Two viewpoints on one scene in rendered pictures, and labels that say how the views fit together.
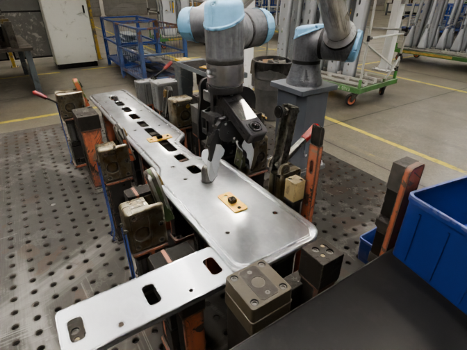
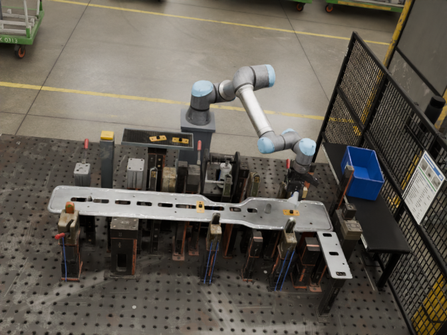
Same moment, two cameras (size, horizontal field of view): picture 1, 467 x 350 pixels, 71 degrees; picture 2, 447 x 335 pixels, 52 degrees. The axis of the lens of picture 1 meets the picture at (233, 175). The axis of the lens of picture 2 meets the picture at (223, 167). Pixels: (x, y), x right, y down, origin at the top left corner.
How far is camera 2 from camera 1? 2.10 m
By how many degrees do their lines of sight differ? 56
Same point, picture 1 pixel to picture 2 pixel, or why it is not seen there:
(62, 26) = not seen: outside the picture
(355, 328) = (369, 219)
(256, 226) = (310, 215)
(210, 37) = (309, 157)
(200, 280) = (332, 240)
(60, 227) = (171, 308)
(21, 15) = not seen: outside the picture
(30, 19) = not seen: outside the picture
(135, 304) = (336, 258)
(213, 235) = (310, 227)
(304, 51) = (207, 103)
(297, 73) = (203, 117)
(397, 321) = (370, 211)
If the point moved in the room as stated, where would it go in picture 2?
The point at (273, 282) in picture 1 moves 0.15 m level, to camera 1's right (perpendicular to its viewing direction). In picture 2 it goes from (354, 223) to (362, 207)
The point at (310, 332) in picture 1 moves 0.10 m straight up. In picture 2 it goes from (367, 227) to (374, 213)
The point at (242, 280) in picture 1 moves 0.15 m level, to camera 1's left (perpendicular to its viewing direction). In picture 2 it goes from (351, 228) to (342, 246)
